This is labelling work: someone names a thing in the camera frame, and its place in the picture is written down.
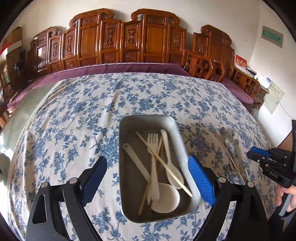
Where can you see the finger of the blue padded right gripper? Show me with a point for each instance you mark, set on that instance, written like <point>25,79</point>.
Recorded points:
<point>260,151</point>

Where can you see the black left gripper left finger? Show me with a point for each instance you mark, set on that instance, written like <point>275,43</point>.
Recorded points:
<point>46,220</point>

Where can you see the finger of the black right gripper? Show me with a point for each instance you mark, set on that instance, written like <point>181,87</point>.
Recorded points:
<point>255,155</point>

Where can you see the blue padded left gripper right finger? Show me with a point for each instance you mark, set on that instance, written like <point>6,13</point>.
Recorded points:
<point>249,220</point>

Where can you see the metal fork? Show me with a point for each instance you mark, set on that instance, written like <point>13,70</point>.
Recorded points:
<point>231,135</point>

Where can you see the metal spoon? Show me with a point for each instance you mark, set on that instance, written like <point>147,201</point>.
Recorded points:
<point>231,169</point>

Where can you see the brown wooden chopstick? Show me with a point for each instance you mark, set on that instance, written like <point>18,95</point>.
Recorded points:
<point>230,157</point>

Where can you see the person's right hand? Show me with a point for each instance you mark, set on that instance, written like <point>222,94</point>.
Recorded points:
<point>280,191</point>

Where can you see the wooden side table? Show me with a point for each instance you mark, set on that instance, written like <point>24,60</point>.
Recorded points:
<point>259,98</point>

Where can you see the purple armchair cushion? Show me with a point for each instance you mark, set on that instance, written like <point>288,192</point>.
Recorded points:
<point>237,92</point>

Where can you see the white box on side table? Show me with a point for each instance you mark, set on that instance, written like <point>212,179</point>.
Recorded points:
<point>263,80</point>

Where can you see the blue floral tablecloth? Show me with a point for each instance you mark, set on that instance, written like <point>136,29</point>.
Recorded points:
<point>78,121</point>

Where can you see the grey metal tray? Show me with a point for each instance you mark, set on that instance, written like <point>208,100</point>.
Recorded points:
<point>133,183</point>

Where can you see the red card box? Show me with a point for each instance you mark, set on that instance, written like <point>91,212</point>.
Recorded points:
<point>240,62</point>

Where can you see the purple sofa cushion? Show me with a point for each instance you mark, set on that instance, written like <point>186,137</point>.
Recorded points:
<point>163,68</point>

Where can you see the carved wooden armchair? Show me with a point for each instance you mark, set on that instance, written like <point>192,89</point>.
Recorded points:
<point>216,44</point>

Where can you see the long carved wooden sofa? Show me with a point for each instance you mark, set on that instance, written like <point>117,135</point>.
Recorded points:
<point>96,37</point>

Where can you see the brown cardboard box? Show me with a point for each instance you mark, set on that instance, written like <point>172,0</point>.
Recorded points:
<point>15,35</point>

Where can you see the white wall panel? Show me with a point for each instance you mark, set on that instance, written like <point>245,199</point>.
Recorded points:
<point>273,98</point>

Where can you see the grey electrical wall box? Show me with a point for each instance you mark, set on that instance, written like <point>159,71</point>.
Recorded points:
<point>272,36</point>

